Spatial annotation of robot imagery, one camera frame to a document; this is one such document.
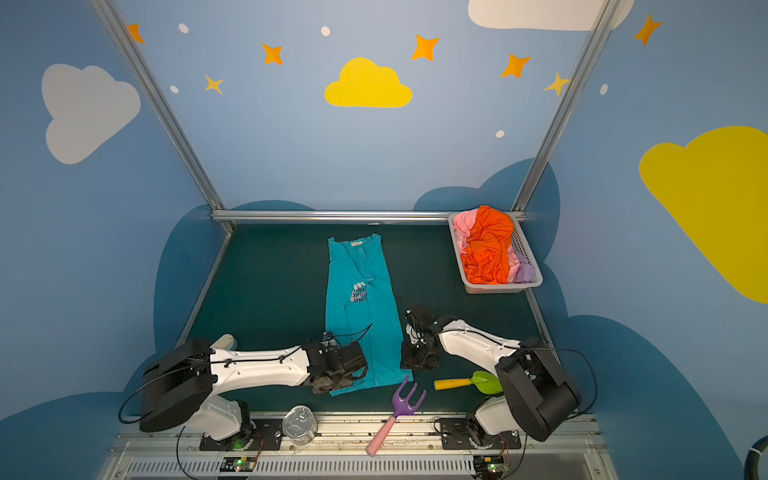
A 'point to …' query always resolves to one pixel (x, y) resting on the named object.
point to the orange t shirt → (486, 256)
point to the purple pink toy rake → (401, 407)
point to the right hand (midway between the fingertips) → (408, 363)
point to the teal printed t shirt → (361, 303)
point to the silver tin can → (299, 424)
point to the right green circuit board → (488, 466)
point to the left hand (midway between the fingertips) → (349, 387)
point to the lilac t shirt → (525, 273)
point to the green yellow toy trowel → (484, 381)
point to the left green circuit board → (238, 464)
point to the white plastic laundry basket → (520, 230)
